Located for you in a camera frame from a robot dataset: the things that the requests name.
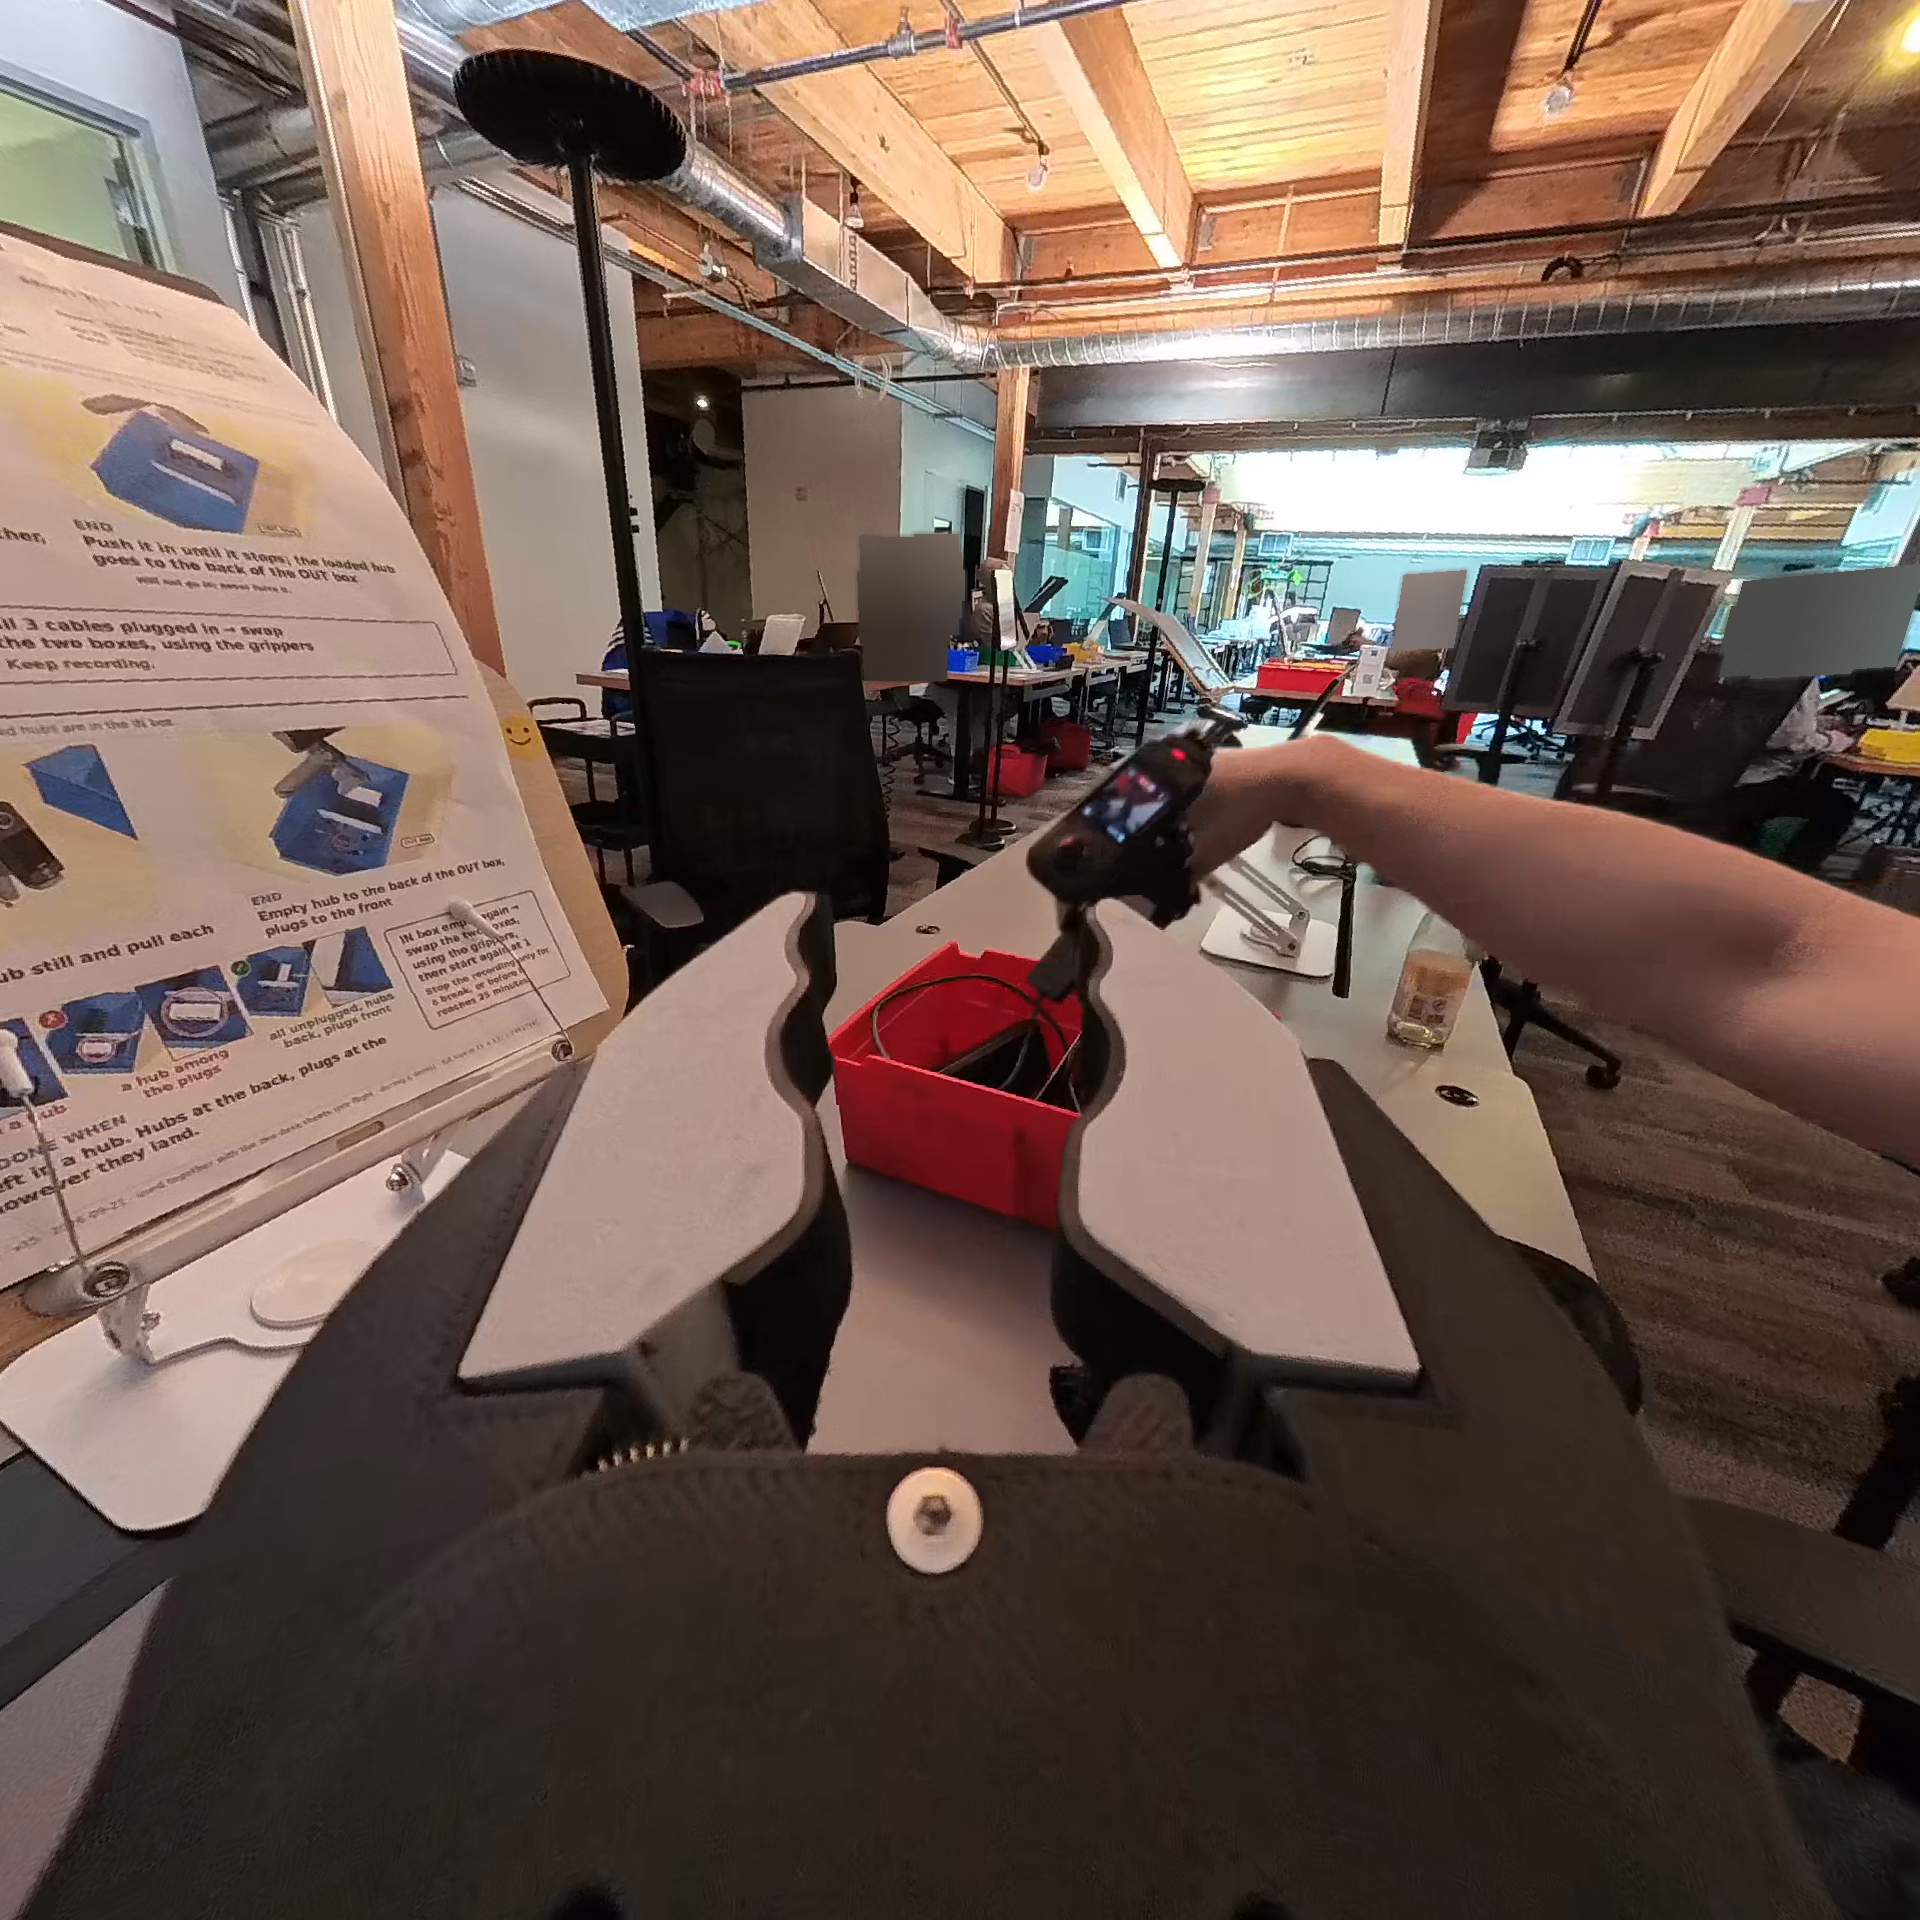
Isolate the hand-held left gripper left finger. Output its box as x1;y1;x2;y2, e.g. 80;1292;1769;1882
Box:
456;891;858;1453

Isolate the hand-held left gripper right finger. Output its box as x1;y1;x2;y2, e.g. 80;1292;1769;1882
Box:
1047;900;1427;1453

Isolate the red storage bin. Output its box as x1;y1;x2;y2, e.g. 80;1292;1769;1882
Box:
829;942;1087;1232

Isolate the person's right forearm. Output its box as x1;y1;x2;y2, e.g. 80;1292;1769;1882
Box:
1394;747;1920;1174

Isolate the person's right hand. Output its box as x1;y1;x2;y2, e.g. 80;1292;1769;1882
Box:
1184;732;1413;905

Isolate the black pole stand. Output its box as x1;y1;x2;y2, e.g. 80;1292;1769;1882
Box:
960;592;1024;853

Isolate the tilted display board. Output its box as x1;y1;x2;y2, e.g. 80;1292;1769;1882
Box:
1111;595;1251;696

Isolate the white laptop stand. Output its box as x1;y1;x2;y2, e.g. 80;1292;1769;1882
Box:
1199;857;1347;981

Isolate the clear drink bottle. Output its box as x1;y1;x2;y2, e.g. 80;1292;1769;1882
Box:
1383;904;1482;1052

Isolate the instruction sheet on stand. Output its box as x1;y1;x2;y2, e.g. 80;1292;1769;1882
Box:
0;218;633;1369

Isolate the black music stand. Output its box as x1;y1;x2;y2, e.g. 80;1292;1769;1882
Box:
1552;562;1730;798
1440;562;1619;782

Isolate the white stand base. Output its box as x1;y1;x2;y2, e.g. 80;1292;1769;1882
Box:
0;1147;472;1537

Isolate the wooden support column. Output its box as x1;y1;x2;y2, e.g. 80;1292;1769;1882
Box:
289;0;510;682

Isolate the black floor lamp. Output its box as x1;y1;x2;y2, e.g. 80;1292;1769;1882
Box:
451;49;696;890

